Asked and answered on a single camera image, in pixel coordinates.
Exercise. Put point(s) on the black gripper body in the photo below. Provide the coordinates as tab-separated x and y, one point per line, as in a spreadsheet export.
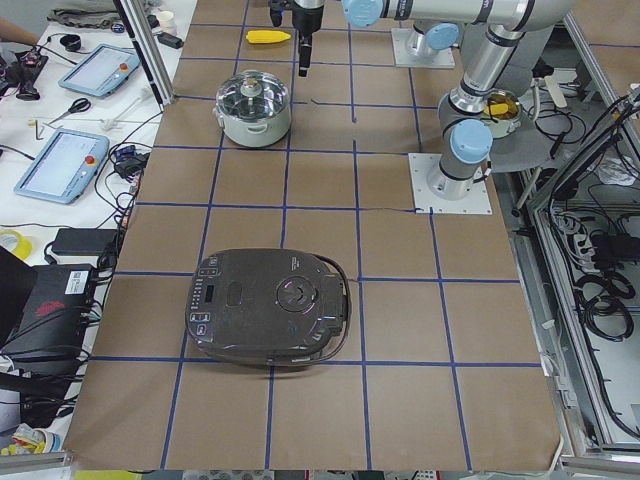
304	20

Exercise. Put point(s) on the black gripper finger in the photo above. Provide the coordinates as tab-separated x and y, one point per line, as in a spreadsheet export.
305	45

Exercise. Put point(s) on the glass pot lid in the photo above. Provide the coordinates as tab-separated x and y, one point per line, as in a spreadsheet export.
251	96

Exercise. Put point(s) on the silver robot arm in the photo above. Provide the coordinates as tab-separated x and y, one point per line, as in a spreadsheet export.
467	140
508	20

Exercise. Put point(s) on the person forearm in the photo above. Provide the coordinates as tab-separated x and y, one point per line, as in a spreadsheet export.
11	32

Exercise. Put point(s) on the yellow corn cob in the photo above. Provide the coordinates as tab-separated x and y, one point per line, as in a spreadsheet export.
267	37

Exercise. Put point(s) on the pale green cooking pot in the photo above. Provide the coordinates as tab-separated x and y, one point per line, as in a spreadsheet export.
256	134

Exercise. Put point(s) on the pot with yellow corn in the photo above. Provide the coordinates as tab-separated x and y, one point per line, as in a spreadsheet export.
502	113

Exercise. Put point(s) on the black small adapter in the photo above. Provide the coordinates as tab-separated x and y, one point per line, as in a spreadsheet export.
170	40

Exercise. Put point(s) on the white paper cup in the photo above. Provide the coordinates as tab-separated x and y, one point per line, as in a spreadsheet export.
167	22

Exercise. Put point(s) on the blue teach pendant far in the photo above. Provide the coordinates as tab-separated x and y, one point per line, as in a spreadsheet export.
102	72

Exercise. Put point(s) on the blue teach pendant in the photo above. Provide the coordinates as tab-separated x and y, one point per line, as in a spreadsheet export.
102	72
64	167

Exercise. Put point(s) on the black tape roll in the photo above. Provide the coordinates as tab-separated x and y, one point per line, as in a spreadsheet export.
71	42

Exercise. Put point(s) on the blue teach pendant near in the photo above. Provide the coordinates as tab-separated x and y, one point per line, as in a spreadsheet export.
64	167

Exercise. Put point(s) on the dark brown rice cooker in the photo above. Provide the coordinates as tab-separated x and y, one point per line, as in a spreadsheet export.
268	307

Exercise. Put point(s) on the black power adapter brick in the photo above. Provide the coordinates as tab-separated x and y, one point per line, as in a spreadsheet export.
82	241

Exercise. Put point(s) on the yellow tape roll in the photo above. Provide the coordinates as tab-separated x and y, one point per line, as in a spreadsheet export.
15	243

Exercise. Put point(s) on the black computer box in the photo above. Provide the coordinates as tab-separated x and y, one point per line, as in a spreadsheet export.
56	315

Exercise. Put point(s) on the aluminium frame post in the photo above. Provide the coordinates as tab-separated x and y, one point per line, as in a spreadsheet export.
135	21

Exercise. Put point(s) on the black handled scissors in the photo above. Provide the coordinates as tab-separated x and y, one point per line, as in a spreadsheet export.
79	105

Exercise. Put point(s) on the aluminium frame rail right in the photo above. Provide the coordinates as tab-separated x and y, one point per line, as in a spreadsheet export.
578	242

